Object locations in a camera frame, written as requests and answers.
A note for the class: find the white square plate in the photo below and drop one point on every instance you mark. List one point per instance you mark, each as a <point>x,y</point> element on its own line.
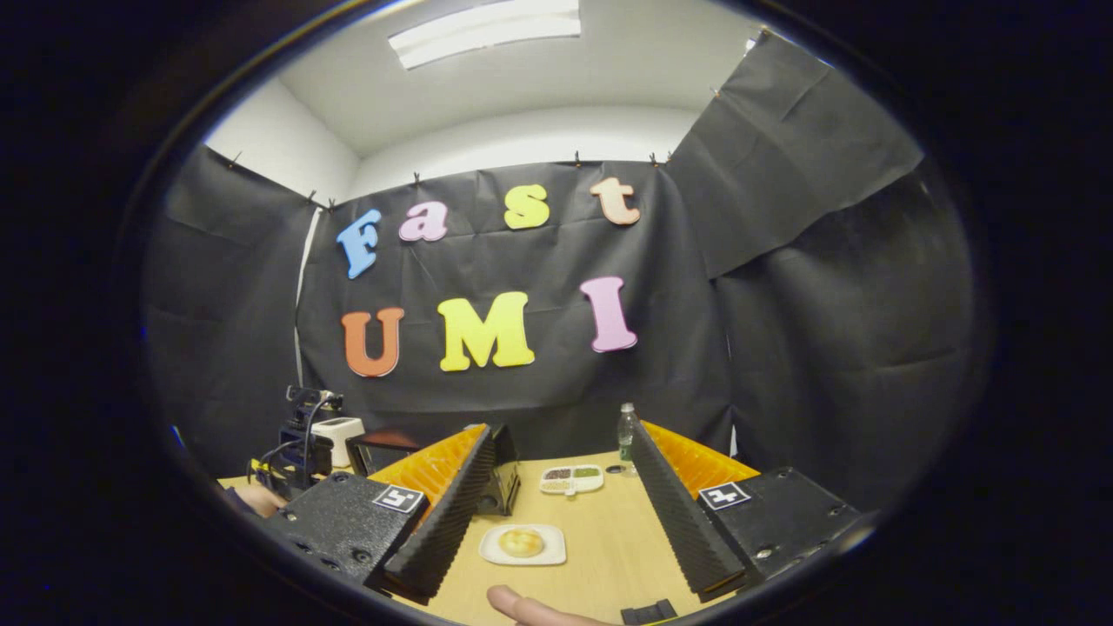
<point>556,548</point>

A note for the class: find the dark reddish flat appliance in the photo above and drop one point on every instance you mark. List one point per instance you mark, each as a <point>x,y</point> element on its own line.
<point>391,443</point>

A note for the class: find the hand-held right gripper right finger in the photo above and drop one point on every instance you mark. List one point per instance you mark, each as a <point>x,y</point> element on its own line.
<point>678,522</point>

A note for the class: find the long ceiling light panel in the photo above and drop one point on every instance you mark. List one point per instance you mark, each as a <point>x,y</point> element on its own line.
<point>487,30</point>

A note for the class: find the white toaster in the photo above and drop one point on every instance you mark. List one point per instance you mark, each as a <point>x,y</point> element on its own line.
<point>343,435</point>

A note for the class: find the clear plastic water bottle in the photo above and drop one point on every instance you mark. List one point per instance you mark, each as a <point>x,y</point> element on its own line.
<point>626,435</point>

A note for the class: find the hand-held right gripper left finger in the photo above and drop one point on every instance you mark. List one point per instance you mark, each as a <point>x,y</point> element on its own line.
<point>443,530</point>

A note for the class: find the white divided dish with beans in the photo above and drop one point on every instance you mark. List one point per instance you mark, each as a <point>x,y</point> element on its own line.
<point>571,481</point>

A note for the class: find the round golden bread bun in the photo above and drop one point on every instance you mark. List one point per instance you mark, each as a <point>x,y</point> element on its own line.
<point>522,542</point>

